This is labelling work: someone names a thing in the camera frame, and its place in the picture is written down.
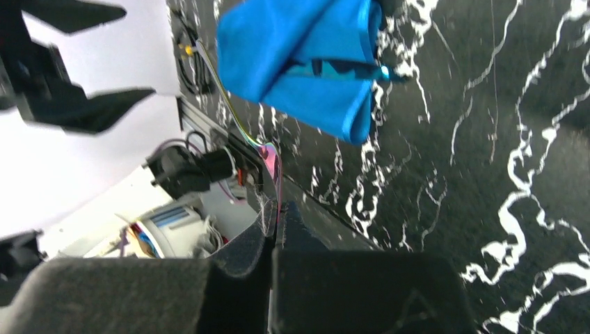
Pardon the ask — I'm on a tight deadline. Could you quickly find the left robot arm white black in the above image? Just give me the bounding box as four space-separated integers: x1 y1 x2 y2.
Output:
1 1 232 198

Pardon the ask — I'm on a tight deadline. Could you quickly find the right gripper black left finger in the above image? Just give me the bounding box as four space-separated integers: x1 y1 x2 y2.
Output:
1 202 278 333

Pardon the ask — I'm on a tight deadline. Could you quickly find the black coiled cable lower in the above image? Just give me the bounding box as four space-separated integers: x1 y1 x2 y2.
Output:
173 9 215 97

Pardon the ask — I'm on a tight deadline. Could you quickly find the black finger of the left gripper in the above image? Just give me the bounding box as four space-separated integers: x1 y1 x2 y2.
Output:
13 43 155 134
22 0 127 33

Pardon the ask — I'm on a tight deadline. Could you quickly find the aluminium frame rail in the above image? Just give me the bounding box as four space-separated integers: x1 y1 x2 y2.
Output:
176 97 227 146

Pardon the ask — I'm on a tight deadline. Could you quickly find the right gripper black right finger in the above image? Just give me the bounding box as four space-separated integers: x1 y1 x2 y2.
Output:
270 202 477 333

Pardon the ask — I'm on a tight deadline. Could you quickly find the blue cloth napkin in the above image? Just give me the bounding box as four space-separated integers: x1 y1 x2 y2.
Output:
217 1 382 144

